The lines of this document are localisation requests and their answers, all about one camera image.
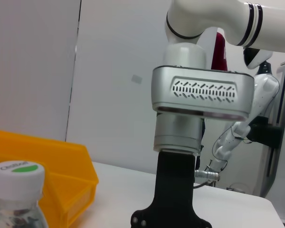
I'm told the clear water bottle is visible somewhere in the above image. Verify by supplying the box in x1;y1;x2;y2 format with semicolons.
0;161;49;228

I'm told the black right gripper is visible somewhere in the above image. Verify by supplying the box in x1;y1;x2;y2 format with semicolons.
130;152;213;228

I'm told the dark red object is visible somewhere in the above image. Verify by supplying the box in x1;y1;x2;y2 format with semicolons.
211;32;229;72

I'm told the yellow plastic bin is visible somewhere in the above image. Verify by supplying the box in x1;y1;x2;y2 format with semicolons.
0;130;100;228

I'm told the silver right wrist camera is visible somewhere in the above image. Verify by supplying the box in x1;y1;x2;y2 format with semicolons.
151;66;255;122

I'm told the black mounting box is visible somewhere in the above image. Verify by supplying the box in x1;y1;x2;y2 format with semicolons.
248;115;283;150

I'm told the thin black wire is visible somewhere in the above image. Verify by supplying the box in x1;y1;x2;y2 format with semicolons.
212;125;252;167

